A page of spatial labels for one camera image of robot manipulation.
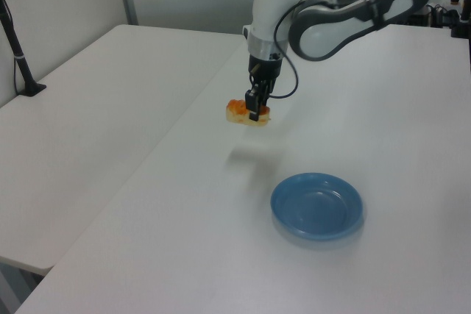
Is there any black upright clamp stand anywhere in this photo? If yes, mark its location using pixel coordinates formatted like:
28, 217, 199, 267
450, 0, 471, 40

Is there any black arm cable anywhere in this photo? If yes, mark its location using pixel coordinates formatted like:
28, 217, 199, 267
270, 0, 339, 101

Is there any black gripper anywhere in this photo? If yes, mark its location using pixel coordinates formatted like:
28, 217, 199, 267
244, 54, 284, 123

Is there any black electronics box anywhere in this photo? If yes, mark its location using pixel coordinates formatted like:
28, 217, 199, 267
406, 4, 432, 26

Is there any white side table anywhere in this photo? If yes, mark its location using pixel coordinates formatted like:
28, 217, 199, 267
0, 24, 247, 276

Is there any black cable bundle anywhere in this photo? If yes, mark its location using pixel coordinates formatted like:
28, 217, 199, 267
428, 4, 461, 29

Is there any blue round plate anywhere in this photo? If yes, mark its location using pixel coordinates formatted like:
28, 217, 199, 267
270, 171, 366, 243

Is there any orange glazed bread loaf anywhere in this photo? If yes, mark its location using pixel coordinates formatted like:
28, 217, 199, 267
224, 98, 274, 128

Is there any black slanted camera stand pole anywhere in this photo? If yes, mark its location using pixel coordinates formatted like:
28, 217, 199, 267
0, 0, 48, 99

